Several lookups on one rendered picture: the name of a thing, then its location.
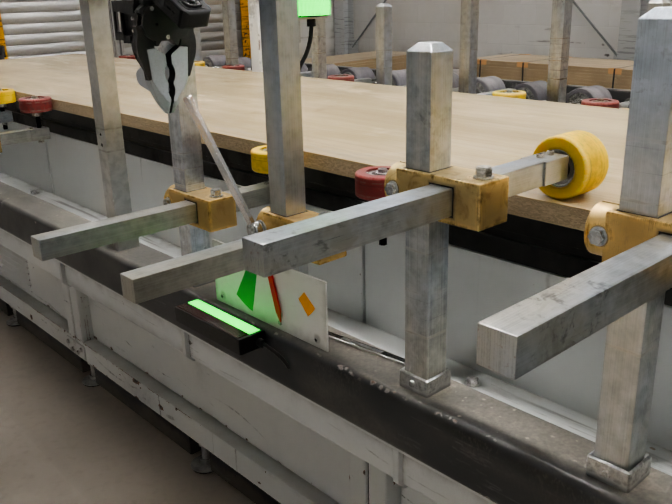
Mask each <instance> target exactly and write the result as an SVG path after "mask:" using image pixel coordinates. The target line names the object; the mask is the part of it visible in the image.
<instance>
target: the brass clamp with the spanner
mask: <svg viewBox="0 0 672 504"><path fill-rule="evenodd" d="M318 214H319V213H316V212H313V211H309V210H306V211H305V212H301V213H297V214H294V215H290V216H283V215H280V214H277V213H273V212H271V210H270V206H267V207H265V208H263V209H262V210H261V211H260V213H259V214H258V216H257V219H256V221H257V220H262V221H263V222H264V223H265V225H266V228H267V230H269V229H273V228H277V227H280V226H284V225H287V224H291V223H294V222H298V221H302V220H305V219H309V218H312V217H316V216H318ZM346 255H347V251H345V252H341V253H338V254H335V255H332V256H329V257H326V258H323V259H320V260H317V261H314V262H311V263H314V264H317V265H322V264H325V263H328V262H331V261H334V260H337V259H339V258H342V257H345V256H346Z"/></svg>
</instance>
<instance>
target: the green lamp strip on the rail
mask: <svg viewBox="0 0 672 504"><path fill-rule="evenodd" d="M188 303H189V304H191V305H193V306H195V307H197V308H199V309H201V310H203V311H205V312H207V313H209V314H211V315H213V316H215V317H217V318H219V319H221V320H223V321H225V322H226V323H228V324H230V325H232V326H234V327H236V328H238V329H240V330H242V331H244V332H246V333H248V334H251V333H254V332H257V331H259V329H256V327H253V326H251V325H249V324H247V323H245V322H243V321H241V320H239V319H237V318H235V317H233V316H231V315H229V314H227V313H225V312H223V311H221V310H219V309H217V308H215V307H213V306H211V305H209V304H207V303H205V302H203V301H201V300H198V299H197V300H194V301H191V302H188Z"/></svg>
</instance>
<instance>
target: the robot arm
mask: <svg viewBox="0 0 672 504"><path fill-rule="evenodd" d="M111 3H112V12H113V20H114V29H115V37H116V40H123V42H124V43H130V44H131V46H132V51H133V54H134V56H135V58H136V60H137V62H138V63H139V65H140V66H141V67H140V68H139V69H138V70H137V72H136V78H137V81H138V83H139V85H140V86H142V87H143V88H145V89H147V90H148V91H150V92H151V94H152V96H153V98H154V100H155V101H156V103H157V104H158V106H159V107H160V108H161V109H162V110H163V111H164V112H165V114H169V113H174V111H175V110H176V108H177V106H178V104H179V102H180V100H181V98H182V96H183V93H184V91H185V88H186V85H187V82H188V78H189V76H190V75H191V71H192V67H193V63H194V59H195V55H196V38H195V34H194V28H197V27H205V26H208V22H209V17H210V13H211V8H210V7H209V6H208V5H207V4H206V3H205V2H204V1H203V0H118V1H111ZM116 12H119V13H120V22H121V31H122V32H118V27H117V18H116ZM161 41H169V42H170V43H171V44H168V45H167V47H166V54H163V53H162V52H160V51H159V50H157V49H155V48H154V46H159V45H160V43H161ZM168 88H169V91H168Z"/></svg>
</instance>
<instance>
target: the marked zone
mask: <svg viewBox="0 0 672 504"><path fill-rule="evenodd" d="M256 277H257V275H256V274H254V273H252V272H249V271H247V270H245V273H244V276H243V278H242V281H241V283H240V286H239V289H238V291H237V295H238V297H239V298H240V299H241V300H242V302H243V303H244V304H245V305H246V306H247V307H248V308H249V309H250V310H252V311H253V305H254V295H255V286H256Z"/></svg>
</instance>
